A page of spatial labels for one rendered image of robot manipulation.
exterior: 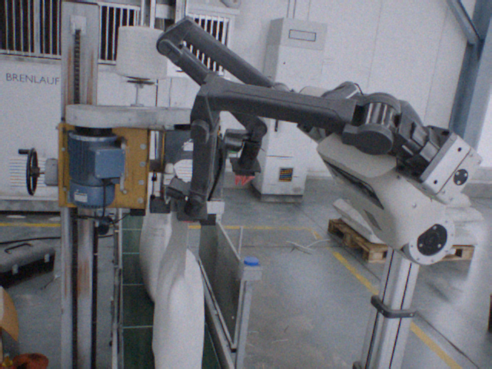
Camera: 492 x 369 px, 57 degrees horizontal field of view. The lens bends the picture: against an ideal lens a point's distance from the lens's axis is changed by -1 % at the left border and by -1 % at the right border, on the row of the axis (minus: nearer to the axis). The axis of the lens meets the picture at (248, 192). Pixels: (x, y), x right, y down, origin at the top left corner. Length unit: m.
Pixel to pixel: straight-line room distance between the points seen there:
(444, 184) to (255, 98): 0.42
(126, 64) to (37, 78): 3.01
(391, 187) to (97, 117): 0.91
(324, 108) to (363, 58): 5.61
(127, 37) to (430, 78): 5.93
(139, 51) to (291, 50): 4.06
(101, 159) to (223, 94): 0.62
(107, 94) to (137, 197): 2.73
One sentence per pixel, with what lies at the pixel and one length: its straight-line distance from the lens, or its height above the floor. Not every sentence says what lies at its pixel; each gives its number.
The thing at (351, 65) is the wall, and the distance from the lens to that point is 6.47.
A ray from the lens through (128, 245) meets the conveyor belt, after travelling 3.14.
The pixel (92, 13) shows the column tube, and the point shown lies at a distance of 1.79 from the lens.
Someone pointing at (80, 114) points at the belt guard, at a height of 1.40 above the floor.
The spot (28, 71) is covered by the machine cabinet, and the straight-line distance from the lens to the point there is 4.53.
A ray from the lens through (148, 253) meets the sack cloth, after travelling 2.39.
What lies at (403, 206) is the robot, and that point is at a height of 1.32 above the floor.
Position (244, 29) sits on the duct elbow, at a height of 1.95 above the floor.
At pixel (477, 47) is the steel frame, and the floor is 2.19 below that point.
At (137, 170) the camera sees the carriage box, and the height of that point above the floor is 1.18.
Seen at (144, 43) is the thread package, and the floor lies 1.64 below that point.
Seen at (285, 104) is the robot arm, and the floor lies 1.54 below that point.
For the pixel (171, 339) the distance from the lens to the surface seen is 1.74.
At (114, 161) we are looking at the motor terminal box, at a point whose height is 1.27.
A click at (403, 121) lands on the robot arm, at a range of 0.94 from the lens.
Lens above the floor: 1.61
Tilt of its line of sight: 15 degrees down
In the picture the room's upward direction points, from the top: 6 degrees clockwise
